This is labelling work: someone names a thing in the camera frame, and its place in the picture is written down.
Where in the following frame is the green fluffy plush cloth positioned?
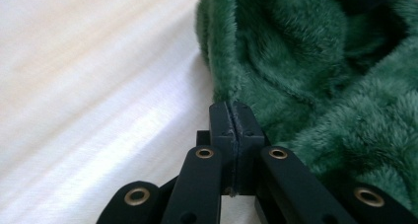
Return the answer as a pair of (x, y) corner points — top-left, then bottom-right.
(195, 0), (418, 216)

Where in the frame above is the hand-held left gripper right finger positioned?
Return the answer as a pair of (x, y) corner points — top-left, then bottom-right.
(226, 101), (266, 196)

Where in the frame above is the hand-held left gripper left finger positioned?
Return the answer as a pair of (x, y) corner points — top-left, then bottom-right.
(208, 101), (239, 196)

